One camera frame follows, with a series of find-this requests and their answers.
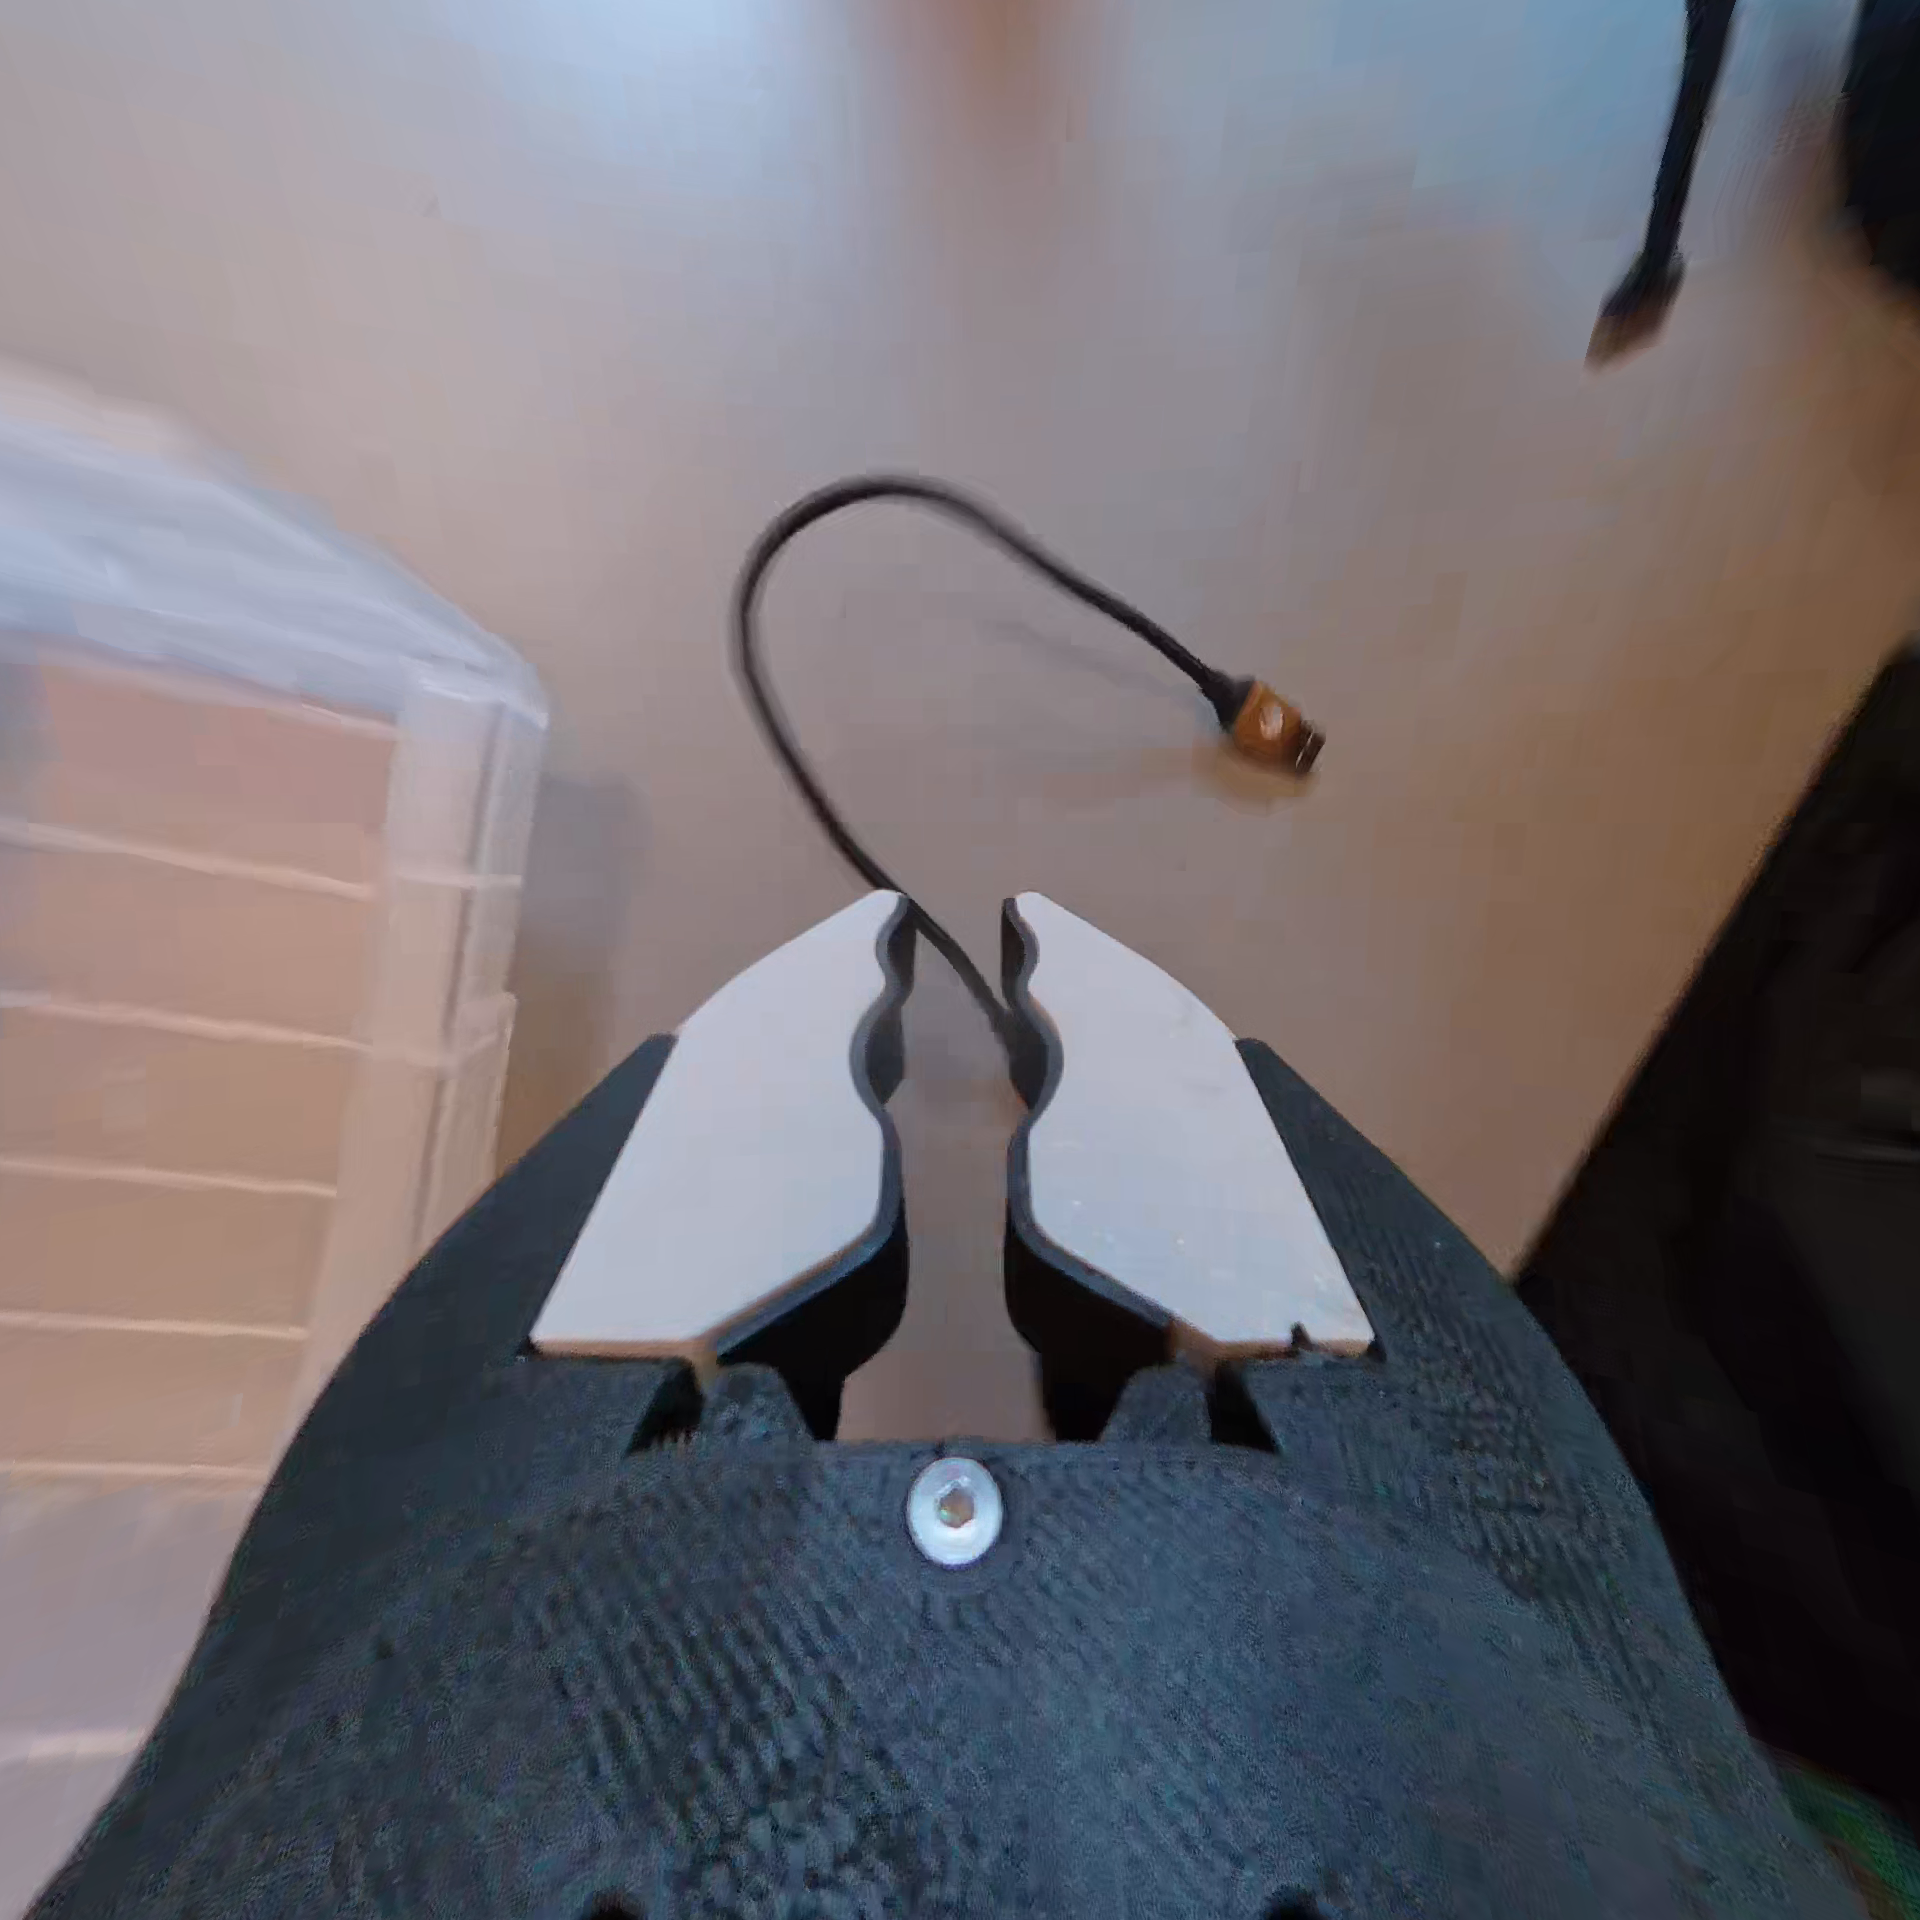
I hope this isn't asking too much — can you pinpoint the clear plastic bin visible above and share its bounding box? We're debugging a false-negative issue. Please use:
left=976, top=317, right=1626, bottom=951
left=0, top=356, right=553, bottom=1502

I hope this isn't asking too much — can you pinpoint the black cable with orange plugs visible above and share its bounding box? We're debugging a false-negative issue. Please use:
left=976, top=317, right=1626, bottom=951
left=728, top=476, right=1327, bottom=1081
left=1584, top=0, right=1742, bottom=368

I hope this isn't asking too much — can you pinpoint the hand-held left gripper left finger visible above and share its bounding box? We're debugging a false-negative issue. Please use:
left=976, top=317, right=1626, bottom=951
left=525, top=888, right=915, bottom=1439

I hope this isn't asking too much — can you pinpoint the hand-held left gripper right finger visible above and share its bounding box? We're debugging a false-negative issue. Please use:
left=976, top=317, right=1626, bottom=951
left=998, top=888, right=1375, bottom=1438

